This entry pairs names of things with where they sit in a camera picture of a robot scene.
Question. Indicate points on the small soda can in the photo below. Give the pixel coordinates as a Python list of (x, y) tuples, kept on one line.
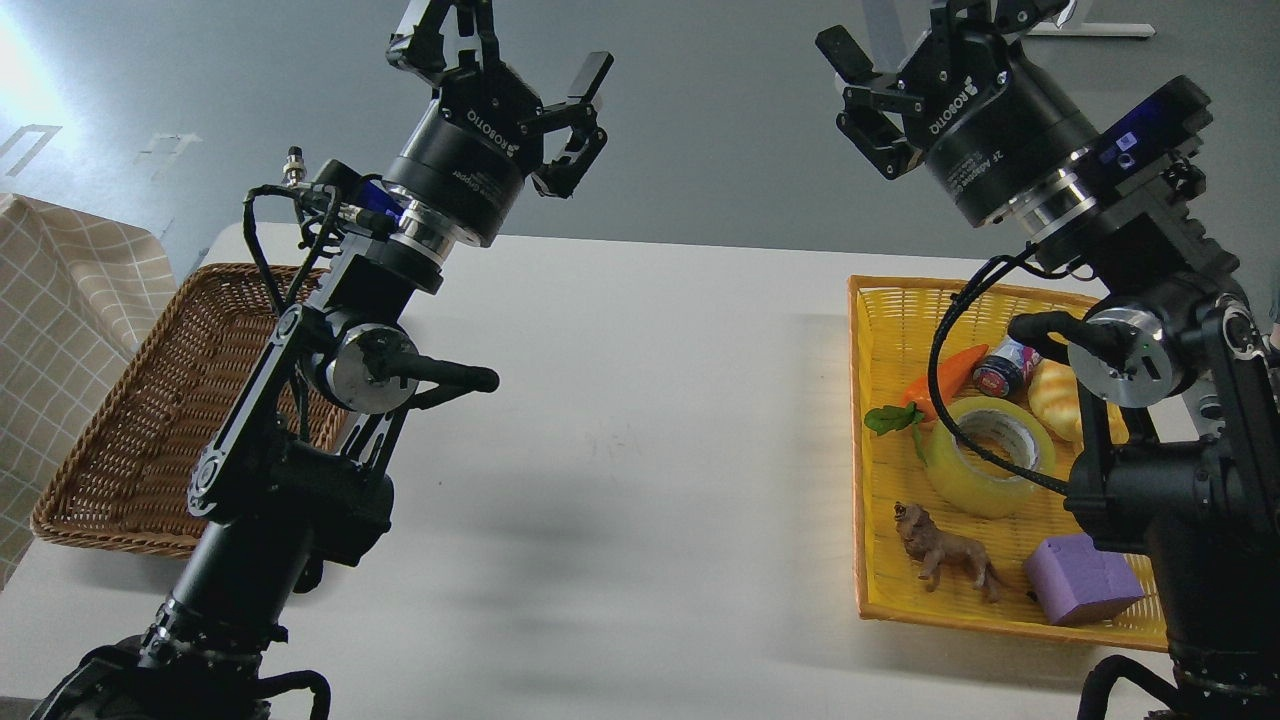
[(1006, 370)]

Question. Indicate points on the white metal stand base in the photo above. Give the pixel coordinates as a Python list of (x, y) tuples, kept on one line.
[(1073, 22)]

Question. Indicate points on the purple foam block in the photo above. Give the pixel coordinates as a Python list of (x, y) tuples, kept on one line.
[(1076, 584)]

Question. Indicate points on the orange toy carrot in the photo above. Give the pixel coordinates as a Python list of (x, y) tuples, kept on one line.
[(916, 406)]

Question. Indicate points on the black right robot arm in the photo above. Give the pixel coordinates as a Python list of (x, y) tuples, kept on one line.
[(1177, 383)]

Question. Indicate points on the brown toy lion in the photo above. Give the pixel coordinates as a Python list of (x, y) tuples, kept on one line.
[(932, 547)]

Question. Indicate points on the brown wicker basket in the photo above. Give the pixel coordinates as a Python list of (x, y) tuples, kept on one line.
[(123, 486)]

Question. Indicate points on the toy croissant bread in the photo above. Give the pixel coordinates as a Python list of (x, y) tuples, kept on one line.
[(1053, 397)]

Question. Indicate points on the beige checkered cloth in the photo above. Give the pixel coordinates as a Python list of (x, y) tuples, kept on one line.
[(79, 294)]

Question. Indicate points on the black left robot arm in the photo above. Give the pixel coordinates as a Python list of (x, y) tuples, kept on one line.
[(296, 476)]

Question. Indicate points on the yellow plastic basket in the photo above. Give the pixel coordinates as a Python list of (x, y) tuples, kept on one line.
[(891, 323)]

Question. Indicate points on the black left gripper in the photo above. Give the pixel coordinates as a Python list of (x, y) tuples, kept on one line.
[(480, 138)]

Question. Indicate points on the yellow tape roll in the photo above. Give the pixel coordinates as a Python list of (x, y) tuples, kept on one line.
[(961, 475)]

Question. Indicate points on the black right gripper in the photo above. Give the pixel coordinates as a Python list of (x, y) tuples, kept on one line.
[(993, 123)]

